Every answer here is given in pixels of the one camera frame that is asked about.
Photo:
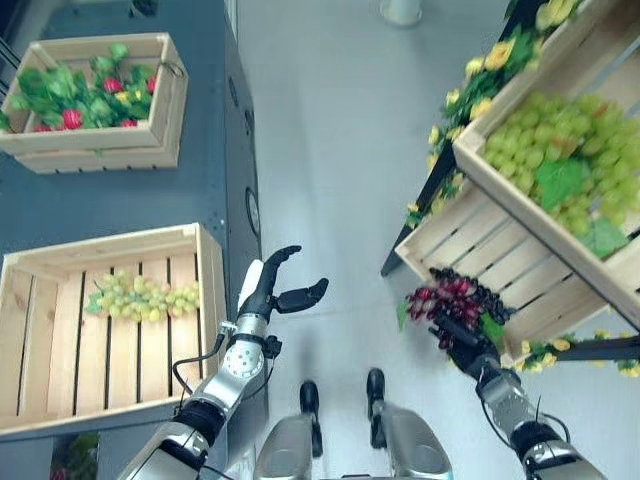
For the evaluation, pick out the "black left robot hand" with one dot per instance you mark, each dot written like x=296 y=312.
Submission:
x=260 y=292

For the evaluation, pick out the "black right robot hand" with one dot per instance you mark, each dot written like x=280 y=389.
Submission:
x=467 y=352

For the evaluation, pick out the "red grape bunch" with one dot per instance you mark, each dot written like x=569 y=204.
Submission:
x=440 y=300

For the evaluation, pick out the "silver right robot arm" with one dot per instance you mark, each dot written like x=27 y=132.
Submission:
x=505 y=400

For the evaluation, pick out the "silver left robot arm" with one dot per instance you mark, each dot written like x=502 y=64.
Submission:
x=240 y=365

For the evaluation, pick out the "wooden crate with one bunch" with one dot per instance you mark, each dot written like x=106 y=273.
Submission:
x=125 y=360

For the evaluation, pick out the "dark purple grape bunch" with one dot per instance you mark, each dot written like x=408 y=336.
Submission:
x=492 y=300

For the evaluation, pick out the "short yellow flower garland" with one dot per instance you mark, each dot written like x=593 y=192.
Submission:
x=542 y=352

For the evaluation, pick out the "silver right robot leg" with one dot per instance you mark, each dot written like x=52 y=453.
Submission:
x=415 y=440

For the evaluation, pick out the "silver robot leg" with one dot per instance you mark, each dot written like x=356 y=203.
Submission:
x=287 y=450
x=415 y=440

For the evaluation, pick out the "wooden crate with dark grapes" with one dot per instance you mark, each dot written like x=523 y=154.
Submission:
x=480 y=245

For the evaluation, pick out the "small green grape bunch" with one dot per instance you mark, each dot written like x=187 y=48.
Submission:
x=142 y=297

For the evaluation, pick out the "wooden crate with green grapes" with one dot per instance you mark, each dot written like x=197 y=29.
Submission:
x=525 y=220

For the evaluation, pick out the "silver left robot leg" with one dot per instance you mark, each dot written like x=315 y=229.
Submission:
x=287 y=450

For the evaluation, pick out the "dark grey cabinet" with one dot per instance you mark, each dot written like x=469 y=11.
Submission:
x=100 y=200

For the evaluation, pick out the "wooden crate with red flowers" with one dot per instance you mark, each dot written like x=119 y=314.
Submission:
x=100 y=145

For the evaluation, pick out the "pile of green grapes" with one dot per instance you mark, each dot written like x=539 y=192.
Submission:
x=560 y=135

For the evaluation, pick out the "plants under cabinet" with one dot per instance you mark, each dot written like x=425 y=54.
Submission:
x=75 y=457

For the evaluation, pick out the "red flowers with green leaves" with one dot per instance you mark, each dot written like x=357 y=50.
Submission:
x=70 y=95

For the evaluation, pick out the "long yellow flower garland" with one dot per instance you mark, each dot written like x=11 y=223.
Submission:
x=495 y=57

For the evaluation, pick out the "white round base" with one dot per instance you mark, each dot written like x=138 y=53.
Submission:
x=402 y=5

